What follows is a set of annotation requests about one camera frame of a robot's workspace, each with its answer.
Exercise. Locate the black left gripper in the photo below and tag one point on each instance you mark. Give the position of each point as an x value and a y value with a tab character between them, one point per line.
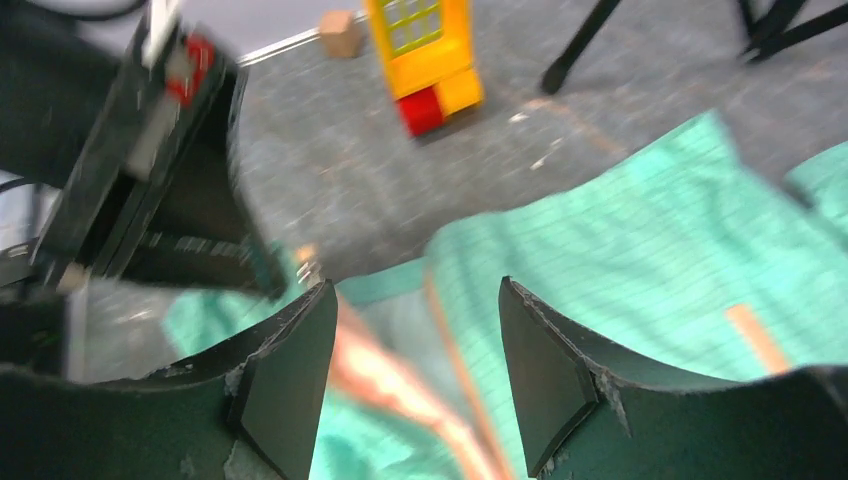
132	118

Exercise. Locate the small wooden cube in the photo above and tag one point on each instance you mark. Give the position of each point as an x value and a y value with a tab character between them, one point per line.
340	34

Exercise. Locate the yellow red toy block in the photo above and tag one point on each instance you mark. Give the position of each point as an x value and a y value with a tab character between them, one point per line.
425	49

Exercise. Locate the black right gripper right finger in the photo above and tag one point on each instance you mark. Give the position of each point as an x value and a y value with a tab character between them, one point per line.
590	408

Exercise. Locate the green and orange jacket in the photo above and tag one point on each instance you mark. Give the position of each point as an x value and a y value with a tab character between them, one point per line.
678	253

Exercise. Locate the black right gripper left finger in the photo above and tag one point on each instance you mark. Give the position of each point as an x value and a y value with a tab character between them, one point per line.
260	391

